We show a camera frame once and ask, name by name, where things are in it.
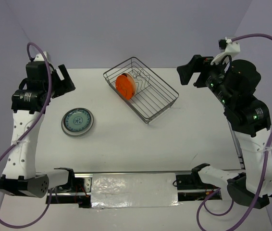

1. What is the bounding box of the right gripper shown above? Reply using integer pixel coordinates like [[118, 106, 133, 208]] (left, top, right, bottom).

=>
[[176, 53, 234, 106]]

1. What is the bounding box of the orange plastic plate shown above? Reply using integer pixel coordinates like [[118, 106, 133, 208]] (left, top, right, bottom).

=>
[[115, 74, 132, 100]]

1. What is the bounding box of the beige plate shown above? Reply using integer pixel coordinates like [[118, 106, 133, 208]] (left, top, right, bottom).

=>
[[123, 73, 136, 97]]

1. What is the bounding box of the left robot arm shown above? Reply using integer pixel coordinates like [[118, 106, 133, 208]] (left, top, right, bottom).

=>
[[0, 61, 76, 198]]

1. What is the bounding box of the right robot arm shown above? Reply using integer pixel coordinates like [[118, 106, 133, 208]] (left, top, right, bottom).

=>
[[177, 55, 272, 209]]

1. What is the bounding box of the silver foil tape strip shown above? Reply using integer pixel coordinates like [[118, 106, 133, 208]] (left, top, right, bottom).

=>
[[91, 173, 179, 209]]

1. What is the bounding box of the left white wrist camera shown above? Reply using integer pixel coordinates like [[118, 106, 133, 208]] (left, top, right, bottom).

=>
[[31, 51, 51, 64]]

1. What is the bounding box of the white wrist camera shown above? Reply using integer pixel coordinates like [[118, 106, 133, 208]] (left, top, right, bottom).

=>
[[210, 36, 241, 65], [31, 51, 51, 64]]

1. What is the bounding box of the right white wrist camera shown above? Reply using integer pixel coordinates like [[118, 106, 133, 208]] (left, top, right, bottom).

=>
[[210, 36, 241, 65]]

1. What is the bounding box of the grey wire dish rack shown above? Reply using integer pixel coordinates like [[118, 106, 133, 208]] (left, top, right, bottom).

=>
[[103, 56, 179, 124]]

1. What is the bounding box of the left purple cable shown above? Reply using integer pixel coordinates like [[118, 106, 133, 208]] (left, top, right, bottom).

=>
[[0, 42, 53, 229]]

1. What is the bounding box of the purple cable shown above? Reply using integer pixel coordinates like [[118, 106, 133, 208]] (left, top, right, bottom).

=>
[[196, 33, 272, 231], [0, 42, 53, 229]]

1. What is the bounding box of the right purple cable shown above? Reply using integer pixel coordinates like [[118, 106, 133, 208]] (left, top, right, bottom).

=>
[[196, 33, 272, 231]]

